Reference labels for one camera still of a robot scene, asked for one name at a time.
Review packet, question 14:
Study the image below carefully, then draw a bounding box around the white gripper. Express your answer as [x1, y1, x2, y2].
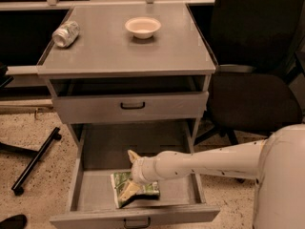
[118, 150, 158, 204]

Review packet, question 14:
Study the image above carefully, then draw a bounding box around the green jalapeno chip bag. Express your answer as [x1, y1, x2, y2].
[111, 172, 160, 208]

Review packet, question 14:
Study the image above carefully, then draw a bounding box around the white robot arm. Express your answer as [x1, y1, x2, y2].
[119, 124, 305, 229]

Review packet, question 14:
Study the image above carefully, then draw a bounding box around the open grey middle drawer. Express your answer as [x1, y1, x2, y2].
[51, 120, 219, 229]

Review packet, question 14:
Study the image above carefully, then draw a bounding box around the closed grey top drawer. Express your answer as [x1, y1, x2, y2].
[52, 92, 209, 124]

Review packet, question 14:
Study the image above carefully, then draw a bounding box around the grey drawer cabinet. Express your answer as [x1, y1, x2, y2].
[35, 2, 218, 229]

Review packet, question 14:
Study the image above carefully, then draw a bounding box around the black stand leg with casters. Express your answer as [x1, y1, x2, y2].
[0, 127, 62, 196]

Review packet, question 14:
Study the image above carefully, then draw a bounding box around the black shoe tip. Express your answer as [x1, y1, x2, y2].
[0, 215, 28, 229]

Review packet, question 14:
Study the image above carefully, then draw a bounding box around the silver green soda can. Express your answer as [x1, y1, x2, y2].
[52, 21, 80, 48]

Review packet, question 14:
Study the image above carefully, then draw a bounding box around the black office chair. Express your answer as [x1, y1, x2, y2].
[190, 0, 304, 144]

